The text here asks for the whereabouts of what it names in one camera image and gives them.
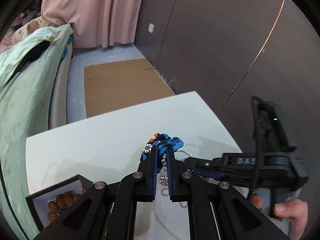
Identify silver charm bracelet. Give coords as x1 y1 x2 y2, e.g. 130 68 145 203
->
157 152 193 209

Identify blue braided bracelet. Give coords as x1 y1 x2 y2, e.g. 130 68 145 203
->
139 132 185 163

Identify brown bead bracelet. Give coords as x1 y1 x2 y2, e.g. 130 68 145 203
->
47 192 83 222

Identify black jewelry box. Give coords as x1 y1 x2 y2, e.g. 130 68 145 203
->
26 174 93 231

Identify person right hand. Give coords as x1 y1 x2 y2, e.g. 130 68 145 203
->
249 194 309 240

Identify white table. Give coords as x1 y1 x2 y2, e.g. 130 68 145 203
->
25 91 251 240

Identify flat brown cardboard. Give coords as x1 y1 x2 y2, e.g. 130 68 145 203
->
84 59 174 118

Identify dark wardrobe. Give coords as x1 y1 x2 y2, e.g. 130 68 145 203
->
135 0 319 181

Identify bed with green sheet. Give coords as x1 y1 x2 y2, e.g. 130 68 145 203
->
1 24 73 239

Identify light green duvet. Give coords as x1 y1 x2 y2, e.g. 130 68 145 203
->
1 27 61 87

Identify printed pillow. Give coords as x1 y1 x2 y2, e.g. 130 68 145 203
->
11 16 55 43

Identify black cable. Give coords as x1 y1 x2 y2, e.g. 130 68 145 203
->
248 95 266 201

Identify white wall outlet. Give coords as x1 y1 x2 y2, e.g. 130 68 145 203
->
148 23 154 33

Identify pink curtain near wall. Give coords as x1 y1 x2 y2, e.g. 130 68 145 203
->
41 0 142 48

